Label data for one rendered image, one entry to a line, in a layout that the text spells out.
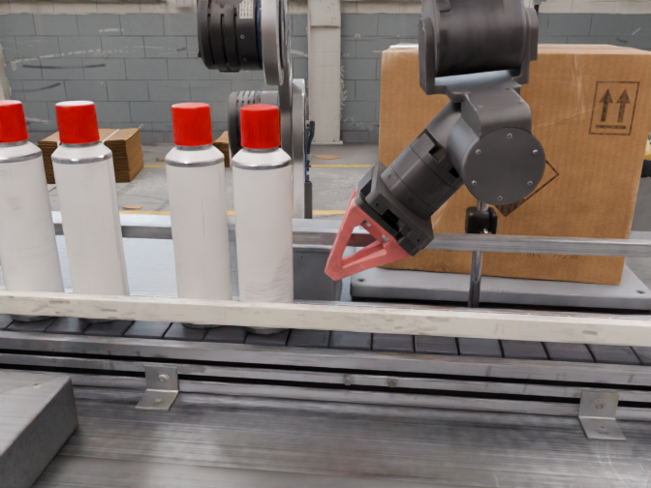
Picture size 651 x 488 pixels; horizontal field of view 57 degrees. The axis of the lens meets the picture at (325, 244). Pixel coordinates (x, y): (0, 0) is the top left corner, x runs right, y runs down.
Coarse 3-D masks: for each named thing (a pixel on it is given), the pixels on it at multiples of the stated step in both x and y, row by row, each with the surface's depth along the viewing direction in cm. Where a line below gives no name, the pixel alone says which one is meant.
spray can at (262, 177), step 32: (256, 128) 50; (256, 160) 51; (288, 160) 52; (256, 192) 51; (288, 192) 53; (256, 224) 52; (288, 224) 54; (256, 256) 53; (288, 256) 55; (256, 288) 54; (288, 288) 56
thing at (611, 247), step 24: (312, 240) 59; (360, 240) 58; (432, 240) 57; (456, 240) 57; (480, 240) 57; (504, 240) 57; (528, 240) 56; (552, 240) 56; (576, 240) 56; (600, 240) 56; (624, 240) 56; (648, 240) 56
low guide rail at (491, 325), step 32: (160, 320) 55; (192, 320) 55; (224, 320) 54; (256, 320) 54; (288, 320) 54; (320, 320) 53; (352, 320) 53; (384, 320) 53; (416, 320) 52; (448, 320) 52; (480, 320) 52; (512, 320) 51; (544, 320) 51; (576, 320) 51; (608, 320) 51; (640, 320) 51
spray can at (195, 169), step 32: (192, 128) 51; (192, 160) 51; (192, 192) 52; (224, 192) 54; (192, 224) 53; (224, 224) 55; (192, 256) 54; (224, 256) 56; (192, 288) 55; (224, 288) 57
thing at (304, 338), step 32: (0, 320) 59; (64, 320) 59; (128, 320) 59; (416, 352) 54; (448, 352) 53; (480, 352) 53; (512, 352) 53; (544, 352) 53; (576, 352) 53; (608, 352) 53; (640, 352) 53
